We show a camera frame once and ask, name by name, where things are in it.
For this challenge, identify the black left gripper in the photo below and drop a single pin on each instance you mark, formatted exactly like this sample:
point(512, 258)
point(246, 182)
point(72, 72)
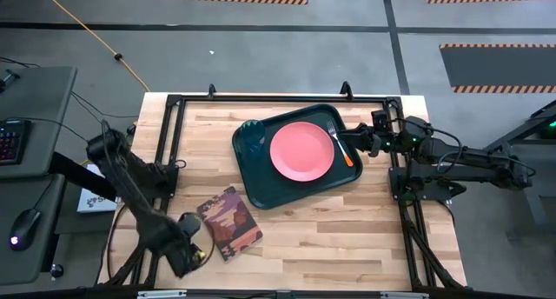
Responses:
point(184, 253)

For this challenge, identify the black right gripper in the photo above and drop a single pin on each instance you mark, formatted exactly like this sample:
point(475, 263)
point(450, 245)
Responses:
point(393, 140)

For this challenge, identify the black round knob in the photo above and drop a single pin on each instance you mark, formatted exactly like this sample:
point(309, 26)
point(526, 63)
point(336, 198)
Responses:
point(57, 270)

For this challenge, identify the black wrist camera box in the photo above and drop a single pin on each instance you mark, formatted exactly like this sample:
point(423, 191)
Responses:
point(189, 225)
point(380, 118)

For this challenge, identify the grey desk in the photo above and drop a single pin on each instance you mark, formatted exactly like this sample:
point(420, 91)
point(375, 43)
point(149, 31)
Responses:
point(39, 99)

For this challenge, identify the black backlit keyboard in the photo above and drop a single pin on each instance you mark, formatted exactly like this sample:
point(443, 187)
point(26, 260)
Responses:
point(13, 142)

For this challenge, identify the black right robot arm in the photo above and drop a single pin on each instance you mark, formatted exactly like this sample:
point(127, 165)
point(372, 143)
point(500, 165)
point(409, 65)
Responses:
point(469, 155)

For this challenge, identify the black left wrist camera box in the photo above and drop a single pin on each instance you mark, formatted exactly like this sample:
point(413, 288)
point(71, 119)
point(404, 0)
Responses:
point(189, 225)

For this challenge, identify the pink round plate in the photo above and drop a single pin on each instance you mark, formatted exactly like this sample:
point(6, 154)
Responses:
point(302, 151)

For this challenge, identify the black support beam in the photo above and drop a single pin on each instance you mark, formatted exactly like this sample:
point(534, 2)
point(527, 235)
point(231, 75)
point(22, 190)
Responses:
point(78, 173)

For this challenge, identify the dark green plastic tray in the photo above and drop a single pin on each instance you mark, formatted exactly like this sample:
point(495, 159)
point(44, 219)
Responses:
point(260, 186)

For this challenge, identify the black computer mouse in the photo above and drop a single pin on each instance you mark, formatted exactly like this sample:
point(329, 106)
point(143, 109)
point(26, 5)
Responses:
point(25, 227)

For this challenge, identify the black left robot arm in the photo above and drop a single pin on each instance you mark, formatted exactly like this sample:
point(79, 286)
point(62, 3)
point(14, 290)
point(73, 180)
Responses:
point(130, 177)

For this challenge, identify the white printed box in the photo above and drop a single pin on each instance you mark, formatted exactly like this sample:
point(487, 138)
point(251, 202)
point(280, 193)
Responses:
point(93, 201)

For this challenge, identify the green lit device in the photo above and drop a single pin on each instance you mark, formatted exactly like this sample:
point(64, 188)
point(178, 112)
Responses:
point(551, 127)

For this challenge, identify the black metal table frame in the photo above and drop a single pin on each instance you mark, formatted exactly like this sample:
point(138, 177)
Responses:
point(282, 99)

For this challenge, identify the black desk clamp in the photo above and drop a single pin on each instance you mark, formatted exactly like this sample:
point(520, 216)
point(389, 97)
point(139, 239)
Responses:
point(8, 78)

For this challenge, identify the teal faceted translucent cup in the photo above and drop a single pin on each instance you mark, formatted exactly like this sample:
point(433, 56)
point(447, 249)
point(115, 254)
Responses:
point(252, 136)

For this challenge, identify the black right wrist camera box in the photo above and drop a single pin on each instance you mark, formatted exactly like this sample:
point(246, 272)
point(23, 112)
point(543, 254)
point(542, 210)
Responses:
point(380, 118)

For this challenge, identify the silver metal bracket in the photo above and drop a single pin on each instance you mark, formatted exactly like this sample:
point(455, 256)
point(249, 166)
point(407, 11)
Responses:
point(160, 294)
point(404, 295)

